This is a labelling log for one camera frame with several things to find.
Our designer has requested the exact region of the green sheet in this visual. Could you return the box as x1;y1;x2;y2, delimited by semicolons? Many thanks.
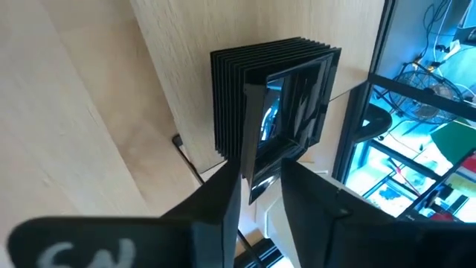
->
430;121;476;165

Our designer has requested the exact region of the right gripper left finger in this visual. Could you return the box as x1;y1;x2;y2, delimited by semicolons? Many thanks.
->
7;159;242;268

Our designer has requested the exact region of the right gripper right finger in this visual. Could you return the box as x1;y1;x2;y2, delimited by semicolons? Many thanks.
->
280;159;476;268

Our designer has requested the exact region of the round wire fan guard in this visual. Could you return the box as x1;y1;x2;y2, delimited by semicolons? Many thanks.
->
388;69;466;126

